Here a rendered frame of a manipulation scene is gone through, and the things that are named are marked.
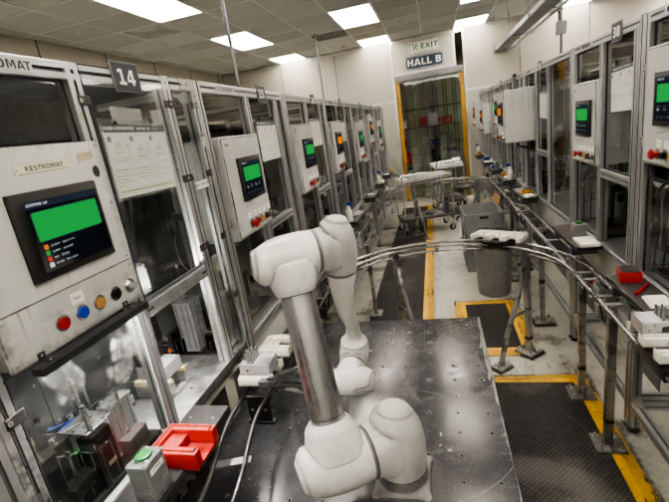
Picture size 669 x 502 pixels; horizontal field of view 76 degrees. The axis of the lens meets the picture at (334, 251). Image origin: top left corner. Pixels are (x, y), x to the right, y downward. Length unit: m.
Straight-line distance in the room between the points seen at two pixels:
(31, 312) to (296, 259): 0.63
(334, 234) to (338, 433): 0.56
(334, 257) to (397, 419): 0.50
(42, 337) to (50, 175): 0.38
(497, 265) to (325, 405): 3.19
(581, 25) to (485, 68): 1.77
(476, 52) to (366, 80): 2.20
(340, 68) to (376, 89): 0.88
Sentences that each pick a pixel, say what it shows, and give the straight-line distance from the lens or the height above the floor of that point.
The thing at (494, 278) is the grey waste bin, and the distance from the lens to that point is 4.30.
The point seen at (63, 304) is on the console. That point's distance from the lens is 1.21.
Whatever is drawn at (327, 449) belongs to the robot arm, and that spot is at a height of 0.93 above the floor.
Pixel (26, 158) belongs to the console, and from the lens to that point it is 1.20.
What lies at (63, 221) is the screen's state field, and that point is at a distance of 1.20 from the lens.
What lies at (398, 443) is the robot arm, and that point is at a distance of 1.34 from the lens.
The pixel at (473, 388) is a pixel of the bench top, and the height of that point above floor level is 0.68.
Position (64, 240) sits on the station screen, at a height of 1.61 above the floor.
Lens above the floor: 1.76
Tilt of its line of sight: 16 degrees down
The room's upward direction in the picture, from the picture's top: 9 degrees counter-clockwise
